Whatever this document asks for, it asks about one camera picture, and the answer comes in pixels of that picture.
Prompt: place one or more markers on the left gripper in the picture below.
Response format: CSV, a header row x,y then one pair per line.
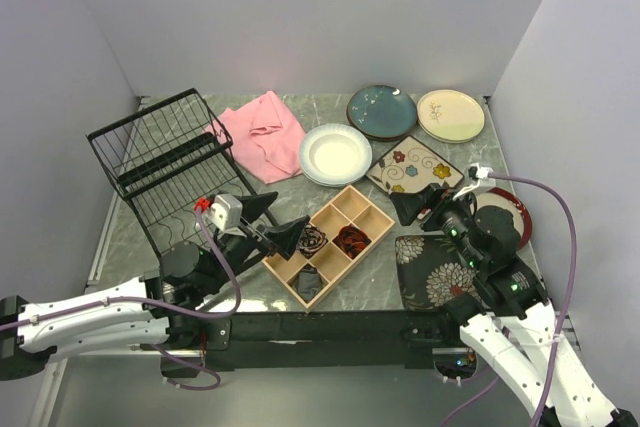
x,y
284,237

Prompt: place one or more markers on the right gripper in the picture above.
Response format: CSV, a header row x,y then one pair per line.
x,y
407,204

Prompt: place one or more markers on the square patterned glass plate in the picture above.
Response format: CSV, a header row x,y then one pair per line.
x,y
410,166

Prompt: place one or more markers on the pink and cream plate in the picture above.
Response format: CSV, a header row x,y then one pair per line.
x,y
454,141

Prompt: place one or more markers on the black square floral plate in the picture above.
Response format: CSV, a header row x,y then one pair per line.
x,y
430,273

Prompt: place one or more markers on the black ribbed plate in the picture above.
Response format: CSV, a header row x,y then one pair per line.
x,y
499,197

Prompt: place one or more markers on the pale green plate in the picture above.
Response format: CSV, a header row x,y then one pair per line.
x,y
450,114

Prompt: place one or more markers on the white round plate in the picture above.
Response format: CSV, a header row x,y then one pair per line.
x,y
335,150

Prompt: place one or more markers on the brown rimmed dark plate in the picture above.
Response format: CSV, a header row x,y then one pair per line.
x,y
382,110

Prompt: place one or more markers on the teal glazed plate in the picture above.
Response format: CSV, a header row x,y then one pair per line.
x,y
385,139

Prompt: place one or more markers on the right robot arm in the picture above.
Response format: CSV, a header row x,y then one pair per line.
x,y
510,320

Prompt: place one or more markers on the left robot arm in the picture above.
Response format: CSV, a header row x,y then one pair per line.
x,y
166,309

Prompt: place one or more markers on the floral rolled tie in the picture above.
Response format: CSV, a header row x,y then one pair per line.
x,y
311,241

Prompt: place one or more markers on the wooden compartment tray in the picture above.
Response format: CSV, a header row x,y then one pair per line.
x,y
348,207

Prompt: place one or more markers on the grey rolled cloth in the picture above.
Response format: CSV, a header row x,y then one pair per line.
x,y
308,284

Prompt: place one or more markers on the orange and black rolled tie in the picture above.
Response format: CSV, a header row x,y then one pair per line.
x,y
351,241

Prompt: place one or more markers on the pink folded cloth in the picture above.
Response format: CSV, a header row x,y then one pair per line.
x,y
266,138

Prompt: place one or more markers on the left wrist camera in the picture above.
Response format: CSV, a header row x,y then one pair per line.
x,y
224,211

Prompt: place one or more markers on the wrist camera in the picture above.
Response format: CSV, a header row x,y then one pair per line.
x,y
480,180
224,211

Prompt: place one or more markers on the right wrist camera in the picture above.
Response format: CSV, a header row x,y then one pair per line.
x,y
480,180

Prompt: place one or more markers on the black wire dish rack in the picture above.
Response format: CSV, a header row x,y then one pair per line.
x,y
163,158

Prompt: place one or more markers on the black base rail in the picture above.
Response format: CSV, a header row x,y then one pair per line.
x,y
413,340

